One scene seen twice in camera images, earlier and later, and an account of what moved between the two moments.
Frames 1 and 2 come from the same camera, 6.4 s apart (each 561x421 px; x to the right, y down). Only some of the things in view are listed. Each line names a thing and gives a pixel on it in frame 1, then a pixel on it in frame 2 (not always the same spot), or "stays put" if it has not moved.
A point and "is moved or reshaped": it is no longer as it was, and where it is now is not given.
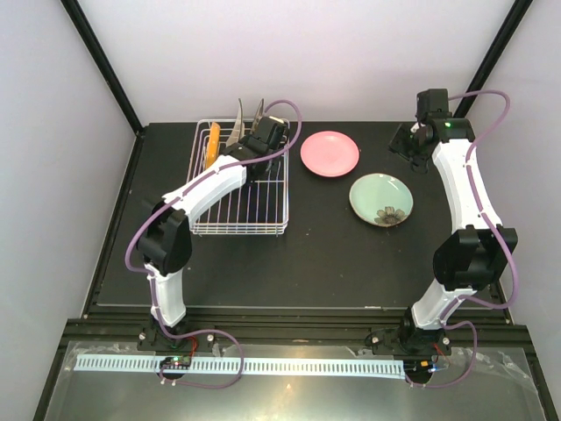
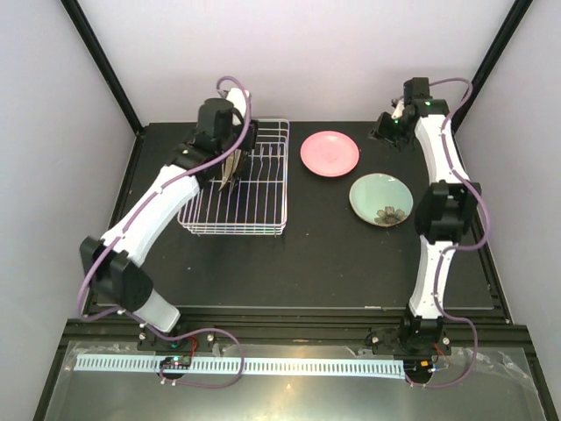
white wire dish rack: x=259 y=207 stays put
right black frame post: x=493 y=53 stays put
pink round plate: x=330 y=153 stays put
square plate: x=258 y=115 is moved or reshaped
